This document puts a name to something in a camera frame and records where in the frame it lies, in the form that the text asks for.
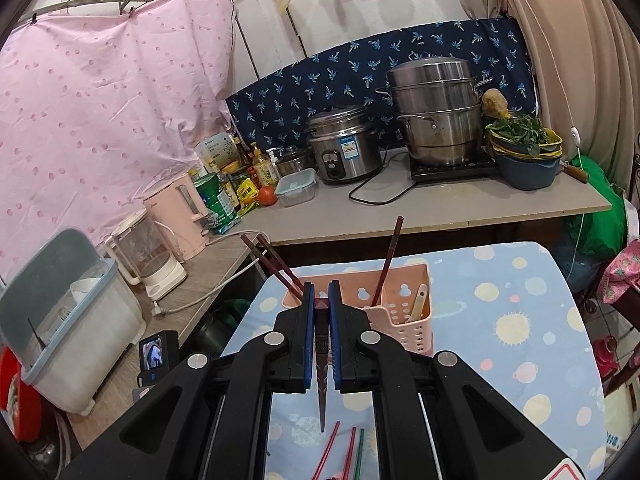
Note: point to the red tomato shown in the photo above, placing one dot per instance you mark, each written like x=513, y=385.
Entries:
x=266, y=196

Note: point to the yellow snack packet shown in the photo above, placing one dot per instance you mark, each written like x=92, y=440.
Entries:
x=247, y=193

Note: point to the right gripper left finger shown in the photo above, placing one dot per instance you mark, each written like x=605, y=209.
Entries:
x=292, y=370

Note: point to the red chopstick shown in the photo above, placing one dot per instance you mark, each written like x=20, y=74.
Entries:
x=326, y=451
x=350, y=452

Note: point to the beige curtain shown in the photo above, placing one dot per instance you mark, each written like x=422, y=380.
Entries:
x=586, y=63

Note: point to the pink perforated utensil basket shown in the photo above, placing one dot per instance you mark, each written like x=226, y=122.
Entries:
x=400, y=307

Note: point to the small steel pot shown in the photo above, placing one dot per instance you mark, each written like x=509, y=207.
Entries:
x=294, y=159

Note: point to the small black camera screen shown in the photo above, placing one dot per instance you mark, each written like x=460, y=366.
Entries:
x=158, y=355

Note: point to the stacked steel steamer pot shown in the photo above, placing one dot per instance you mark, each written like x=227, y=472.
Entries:
x=437, y=100

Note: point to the pink dotted curtain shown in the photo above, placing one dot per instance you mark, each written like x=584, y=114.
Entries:
x=96, y=110

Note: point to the dark maroon chopstick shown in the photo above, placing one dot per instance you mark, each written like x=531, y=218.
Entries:
x=322, y=351

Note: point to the steel rice cooker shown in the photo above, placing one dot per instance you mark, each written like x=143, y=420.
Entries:
x=345, y=144

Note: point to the navy floral cloth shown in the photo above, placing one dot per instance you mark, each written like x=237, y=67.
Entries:
x=274, y=111

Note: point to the blue basin with greens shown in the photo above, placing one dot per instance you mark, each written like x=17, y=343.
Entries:
x=528, y=154

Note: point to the clear food container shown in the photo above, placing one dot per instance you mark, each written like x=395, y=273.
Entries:
x=297, y=188

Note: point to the blue patterned tablecloth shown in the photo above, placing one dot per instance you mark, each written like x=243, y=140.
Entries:
x=507, y=312

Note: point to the pink electric kettle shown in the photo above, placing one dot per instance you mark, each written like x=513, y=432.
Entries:
x=177, y=208

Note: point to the yellow oil bottle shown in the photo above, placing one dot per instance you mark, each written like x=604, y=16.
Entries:
x=264, y=168

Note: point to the black induction cooker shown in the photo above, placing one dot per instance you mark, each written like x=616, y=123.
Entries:
x=481, y=166

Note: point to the white clear blender jug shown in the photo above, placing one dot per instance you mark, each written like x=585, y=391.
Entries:
x=142, y=256

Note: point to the white dish rack bin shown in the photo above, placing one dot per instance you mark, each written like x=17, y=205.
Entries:
x=68, y=317

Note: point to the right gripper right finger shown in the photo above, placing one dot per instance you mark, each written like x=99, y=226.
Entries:
x=351, y=368

